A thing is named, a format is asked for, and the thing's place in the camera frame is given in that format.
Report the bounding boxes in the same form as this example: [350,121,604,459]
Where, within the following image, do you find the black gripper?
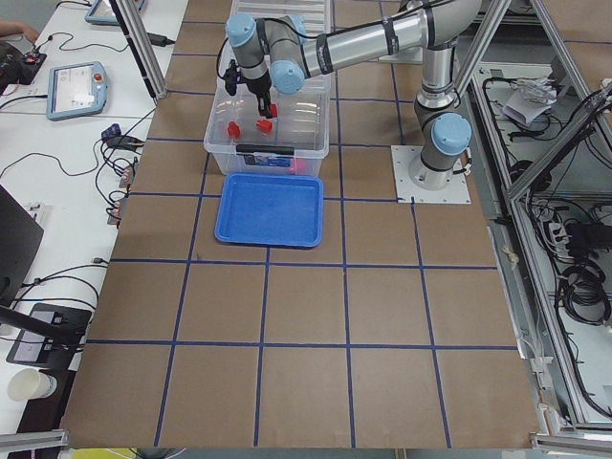
[224,59,278,119]

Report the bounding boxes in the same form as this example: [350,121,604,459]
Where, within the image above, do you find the red block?
[255,119,273,134]
[290,159,308,175]
[227,121,241,140]

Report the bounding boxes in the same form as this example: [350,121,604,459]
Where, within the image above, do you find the clear plastic box lid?
[230,0,331,23]

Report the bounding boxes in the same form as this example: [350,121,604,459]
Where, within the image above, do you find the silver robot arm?
[219,1,481,190]

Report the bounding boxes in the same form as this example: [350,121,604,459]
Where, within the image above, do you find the person forearm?
[0,19,39,44]

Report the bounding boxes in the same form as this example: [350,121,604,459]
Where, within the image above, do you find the clear plastic storage box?
[204,76,331,176]

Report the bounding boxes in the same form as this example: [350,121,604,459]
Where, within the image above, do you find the blue plastic tray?
[214,173,324,249]

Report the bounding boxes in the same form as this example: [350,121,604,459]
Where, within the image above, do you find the black power adapter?
[147,33,175,47]

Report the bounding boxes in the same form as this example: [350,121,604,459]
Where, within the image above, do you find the blue teach pendant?
[46,61,108,121]
[84,0,119,26]

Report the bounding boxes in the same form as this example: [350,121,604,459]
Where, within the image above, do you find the white paper cup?
[8,368,57,402]

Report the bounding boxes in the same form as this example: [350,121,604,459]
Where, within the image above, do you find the black box latch handle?
[235,143,295,156]

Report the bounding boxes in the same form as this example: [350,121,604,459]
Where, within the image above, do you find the aluminium frame post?
[110,0,167,100]

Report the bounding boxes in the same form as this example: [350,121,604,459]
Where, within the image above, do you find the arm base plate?
[391,145,471,205]

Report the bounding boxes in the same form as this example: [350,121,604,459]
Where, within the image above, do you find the black cable bundle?
[557,265,611,326]

